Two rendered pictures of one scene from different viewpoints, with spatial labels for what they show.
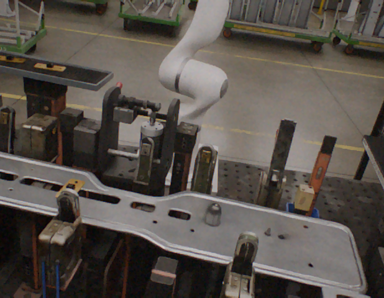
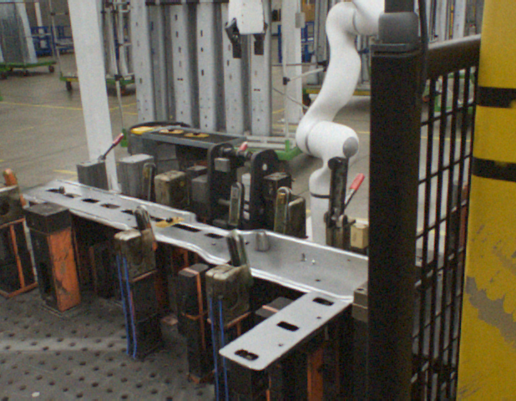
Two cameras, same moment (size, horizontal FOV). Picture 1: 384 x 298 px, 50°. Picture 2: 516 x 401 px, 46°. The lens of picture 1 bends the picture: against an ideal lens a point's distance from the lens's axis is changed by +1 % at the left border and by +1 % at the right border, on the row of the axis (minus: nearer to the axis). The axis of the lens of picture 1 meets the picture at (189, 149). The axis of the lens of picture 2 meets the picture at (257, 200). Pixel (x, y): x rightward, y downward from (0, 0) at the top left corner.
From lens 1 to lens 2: 0.96 m
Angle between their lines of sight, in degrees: 33
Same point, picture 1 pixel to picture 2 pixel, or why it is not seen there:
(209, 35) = (335, 94)
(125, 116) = (222, 164)
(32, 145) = (162, 194)
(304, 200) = (356, 236)
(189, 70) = (316, 130)
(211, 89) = (332, 146)
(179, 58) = (311, 120)
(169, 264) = (200, 267)
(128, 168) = not seen: hidden behind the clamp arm
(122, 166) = not seen: hidden behind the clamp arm
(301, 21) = not seen: outside the picture
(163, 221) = (220, 245)
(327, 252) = (346, 276)
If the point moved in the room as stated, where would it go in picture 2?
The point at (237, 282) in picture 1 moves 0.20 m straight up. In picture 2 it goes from (221, 268) to (215, 179)
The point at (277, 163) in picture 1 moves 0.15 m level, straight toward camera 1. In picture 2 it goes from (336, 201) to (294, 217)
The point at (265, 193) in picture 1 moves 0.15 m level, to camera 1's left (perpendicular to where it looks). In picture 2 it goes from (329, 233) to (278, 223)
